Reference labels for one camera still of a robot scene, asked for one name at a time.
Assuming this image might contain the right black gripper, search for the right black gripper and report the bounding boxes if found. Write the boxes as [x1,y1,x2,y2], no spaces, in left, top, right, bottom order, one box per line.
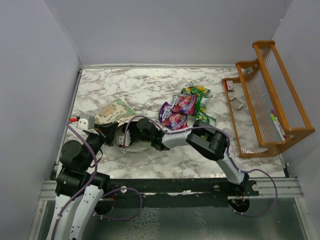
[122,120,153,146]

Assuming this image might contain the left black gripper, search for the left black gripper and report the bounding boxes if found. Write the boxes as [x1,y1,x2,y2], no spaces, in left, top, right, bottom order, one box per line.
[82,121,119,170]

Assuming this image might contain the green printed paper bag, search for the green printed paper bag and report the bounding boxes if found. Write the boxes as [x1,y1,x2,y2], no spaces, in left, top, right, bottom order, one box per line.
[95,98,150,152]

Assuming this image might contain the purple pink snack packet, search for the purple pink snack packet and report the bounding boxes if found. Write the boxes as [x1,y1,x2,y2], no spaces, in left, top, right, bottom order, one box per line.
[170,94,197,115]

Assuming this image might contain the yellow green snack packet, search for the yellow green snack packet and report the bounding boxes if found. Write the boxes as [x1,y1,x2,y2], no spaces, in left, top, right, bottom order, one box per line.
[180,82,211,96]

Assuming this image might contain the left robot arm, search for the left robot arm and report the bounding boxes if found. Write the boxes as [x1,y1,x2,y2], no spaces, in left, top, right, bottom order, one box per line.
[46,122,119,240]

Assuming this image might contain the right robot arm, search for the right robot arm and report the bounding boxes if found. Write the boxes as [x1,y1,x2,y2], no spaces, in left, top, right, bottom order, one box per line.
[122,117,249,196]

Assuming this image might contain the small clear plastic cup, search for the small clear plastic cup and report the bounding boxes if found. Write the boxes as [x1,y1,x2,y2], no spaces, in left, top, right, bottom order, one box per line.
[222,128,232,137]

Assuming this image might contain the small grey cardboard box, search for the small grey cardboard box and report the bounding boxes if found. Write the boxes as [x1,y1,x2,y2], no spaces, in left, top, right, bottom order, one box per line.
[229,97,244,110]

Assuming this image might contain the red white small box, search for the red white small box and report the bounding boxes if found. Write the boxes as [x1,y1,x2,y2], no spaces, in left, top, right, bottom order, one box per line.
[225,80,235,92]

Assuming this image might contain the wooden tiered rack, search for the wooden tiered rack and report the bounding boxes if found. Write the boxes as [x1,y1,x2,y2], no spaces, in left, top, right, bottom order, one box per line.
[222,40,315,158]

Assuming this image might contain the green marker pen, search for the green marker pen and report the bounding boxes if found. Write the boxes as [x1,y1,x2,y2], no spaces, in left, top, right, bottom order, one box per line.
[270,113,286,141]

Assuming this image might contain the purple marker pen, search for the purple marker pen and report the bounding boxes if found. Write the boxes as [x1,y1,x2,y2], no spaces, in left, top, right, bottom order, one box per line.
[271,109,285,135]

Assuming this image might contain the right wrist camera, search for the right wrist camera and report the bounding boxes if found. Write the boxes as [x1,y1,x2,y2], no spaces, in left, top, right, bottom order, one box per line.
[116,131,133,150]

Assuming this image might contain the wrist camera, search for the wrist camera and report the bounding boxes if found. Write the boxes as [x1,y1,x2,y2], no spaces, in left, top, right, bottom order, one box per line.
[116,131,133,150]
[76,114,95,131]

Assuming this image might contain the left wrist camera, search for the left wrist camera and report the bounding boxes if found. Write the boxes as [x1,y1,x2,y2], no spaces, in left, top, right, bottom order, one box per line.
[76,114,95,131]

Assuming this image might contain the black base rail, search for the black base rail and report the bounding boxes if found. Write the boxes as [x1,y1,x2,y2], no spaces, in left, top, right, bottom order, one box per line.
[87,171,261,210]

